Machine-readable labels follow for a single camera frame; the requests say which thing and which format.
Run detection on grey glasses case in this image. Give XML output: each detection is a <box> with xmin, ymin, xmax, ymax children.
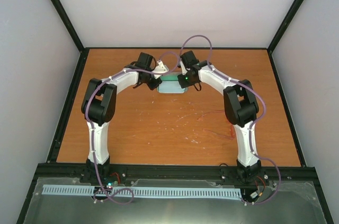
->
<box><xmin>157</xmin><ymin>72</ymin><xmax>188</xmax><ymax>94</ymax></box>

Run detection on light blue cleaning cloth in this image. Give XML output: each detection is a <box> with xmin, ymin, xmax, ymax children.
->
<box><xmin>158</xmin><ymin>81</ymin><xmax>186</xmax><ymax>94</ymax></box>

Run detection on red sunglasses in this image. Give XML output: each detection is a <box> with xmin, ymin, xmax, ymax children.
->
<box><xmin>197</xmin><ymin>110</ymin><xmax>236</xmax><ymax>140</ymax></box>

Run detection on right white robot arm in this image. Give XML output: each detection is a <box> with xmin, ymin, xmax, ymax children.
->
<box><xmin>178</xmin><ymin>51</ymin><xmax>261</xmax><ymax>183</ymax></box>

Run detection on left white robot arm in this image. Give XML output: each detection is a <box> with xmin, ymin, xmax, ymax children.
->
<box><xmin>81</xmin><ymin>52</ymin><xmax>168</xmax><ymax>183</ymax></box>

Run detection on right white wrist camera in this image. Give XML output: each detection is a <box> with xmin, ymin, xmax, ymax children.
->
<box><xmin>180</xmin><ymin>61</ymin><xmax>188</xmax><ymax>75</ymax></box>

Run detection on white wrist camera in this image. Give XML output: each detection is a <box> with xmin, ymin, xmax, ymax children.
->
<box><xmin>152</xmin><ymin>60</ymin><xmax>169</xmax><ymax>78</ymax></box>
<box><xmin>180</xmin><ymin>61</ymin><xmax>188</xmax><ymax>75</ymax></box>

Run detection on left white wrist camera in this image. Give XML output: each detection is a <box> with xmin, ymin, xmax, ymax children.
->
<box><xmin>152</xmin><ymin>60</ymin><xmax>169</xmax><ymax>78</ymax></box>

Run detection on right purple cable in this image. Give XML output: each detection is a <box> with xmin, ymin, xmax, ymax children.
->
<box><xmin>180</xmin><ymin>34</ymin><xmax>281</xmax><ymax>206</ymax></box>

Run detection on purple cable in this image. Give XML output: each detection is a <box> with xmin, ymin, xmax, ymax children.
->
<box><xmin>180</xmin><ymin>34</ymin><xmax>281</xmax><ymax>206</ymax></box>
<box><xmin>86</xmin><ymin>51</ymin><xmax>179</xmax><ymax>205</ymax></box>

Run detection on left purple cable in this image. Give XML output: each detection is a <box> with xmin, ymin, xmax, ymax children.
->
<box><xmin>86</xmin><ymin>51</ymin><xmax>179</xmax><ymax>205</ymax></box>

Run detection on black aluminium frame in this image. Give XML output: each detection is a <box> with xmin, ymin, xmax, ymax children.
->
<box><xmin>17</xmin><ymin>0</ymin><xmax>333</xmax><ymax>223</ymax></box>

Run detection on light blue slotted cable duct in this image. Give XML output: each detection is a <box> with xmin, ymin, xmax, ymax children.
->
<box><xmin>41</xmin><ymin>185</ymin><xmax>242</xmax><ymax>200</ymax></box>

